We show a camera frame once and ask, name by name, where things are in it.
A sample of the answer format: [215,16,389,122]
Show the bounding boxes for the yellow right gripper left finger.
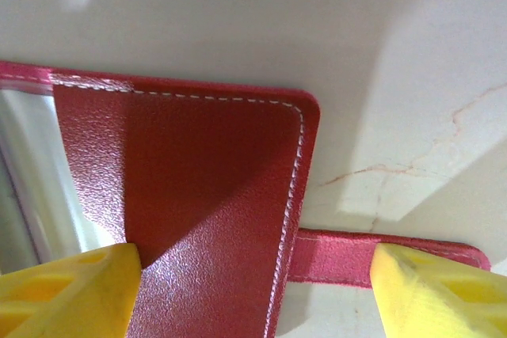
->
[0,243,143,338]

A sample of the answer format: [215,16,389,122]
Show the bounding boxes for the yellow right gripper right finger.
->
[368,243,507,338]

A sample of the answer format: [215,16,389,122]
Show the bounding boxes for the red leather card holder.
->
[0,59,492,338]

